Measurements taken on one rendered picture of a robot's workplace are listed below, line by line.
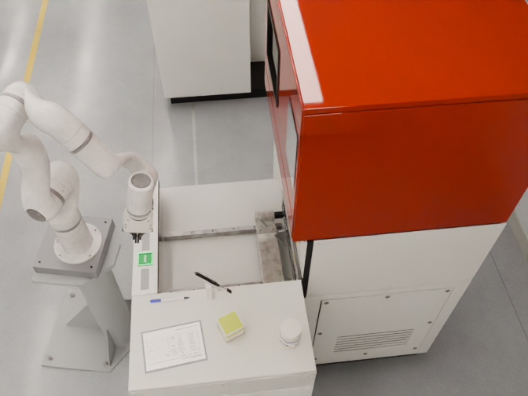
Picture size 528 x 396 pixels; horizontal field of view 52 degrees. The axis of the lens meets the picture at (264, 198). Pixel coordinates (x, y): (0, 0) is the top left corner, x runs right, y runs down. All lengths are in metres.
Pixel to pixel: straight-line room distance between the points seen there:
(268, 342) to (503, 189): 0.92
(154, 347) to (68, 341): 1.23
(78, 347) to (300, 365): 1.51
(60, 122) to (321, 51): 0.75
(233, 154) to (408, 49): 2.29
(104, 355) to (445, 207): 1.93
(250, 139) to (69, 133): 2.30
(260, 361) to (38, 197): 0.92
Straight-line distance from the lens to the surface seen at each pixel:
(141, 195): 1.75
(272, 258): 2.19
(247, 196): 2.44
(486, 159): 1.71
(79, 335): 3.13
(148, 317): 2.01
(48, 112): 1.64
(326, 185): 1.61
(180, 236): 2.31
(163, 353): 1.94
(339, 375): 2.95
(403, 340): 2.77
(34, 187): 1.95
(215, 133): 3.87
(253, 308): 1.99
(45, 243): 2.40
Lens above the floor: 2.75
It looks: 52 degrees down
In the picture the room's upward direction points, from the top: 1 degrees clockwise
